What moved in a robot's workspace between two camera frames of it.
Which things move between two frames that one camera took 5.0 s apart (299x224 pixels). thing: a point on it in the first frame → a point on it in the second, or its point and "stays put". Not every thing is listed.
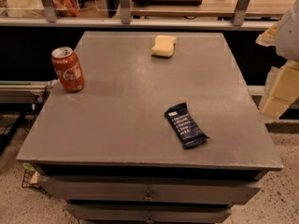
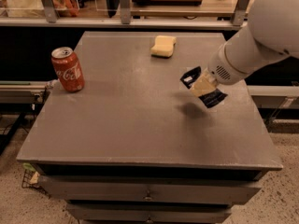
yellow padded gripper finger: [282, 89] → [205, 84]
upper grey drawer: [152, 189] stays put
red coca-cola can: [68, 69] stays put
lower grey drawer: [149, 212] stays put
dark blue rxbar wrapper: [191, 133] → [208, 99]
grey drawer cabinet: [108, 153] stays put
